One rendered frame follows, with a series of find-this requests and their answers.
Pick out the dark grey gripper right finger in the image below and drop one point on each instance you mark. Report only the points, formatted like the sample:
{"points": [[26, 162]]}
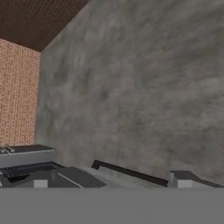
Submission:
{"points": [[186, 176]]}

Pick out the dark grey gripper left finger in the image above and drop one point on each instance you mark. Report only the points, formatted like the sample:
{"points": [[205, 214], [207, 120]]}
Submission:
{"points": [[73, 178]]}

